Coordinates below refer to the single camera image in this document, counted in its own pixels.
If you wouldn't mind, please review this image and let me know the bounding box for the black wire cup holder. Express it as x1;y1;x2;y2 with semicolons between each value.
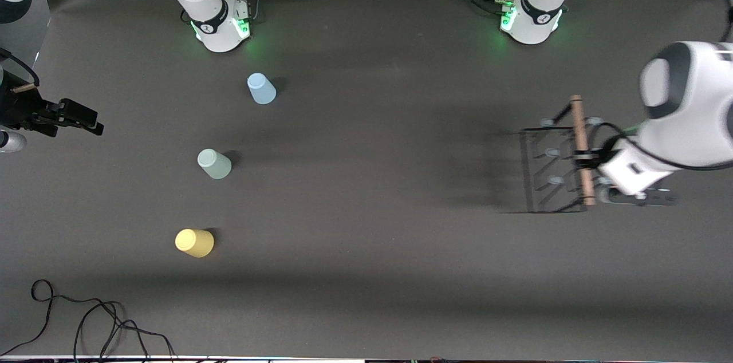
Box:
518;95;605;215

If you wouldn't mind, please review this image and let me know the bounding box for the pale green plastic cup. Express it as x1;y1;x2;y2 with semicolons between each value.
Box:
197;149;232;180

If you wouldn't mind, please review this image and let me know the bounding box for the yellow plastic cup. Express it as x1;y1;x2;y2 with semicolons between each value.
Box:
175;228;215;258

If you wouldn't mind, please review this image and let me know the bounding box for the light blue plastic cup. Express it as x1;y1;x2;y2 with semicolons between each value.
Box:
247;73;277;105

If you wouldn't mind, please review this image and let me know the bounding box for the dark grey table mat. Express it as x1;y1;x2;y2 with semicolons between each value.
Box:
0;0;733;359

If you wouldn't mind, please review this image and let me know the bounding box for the thin black loose cable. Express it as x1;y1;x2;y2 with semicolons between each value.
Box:
0;279;175;361

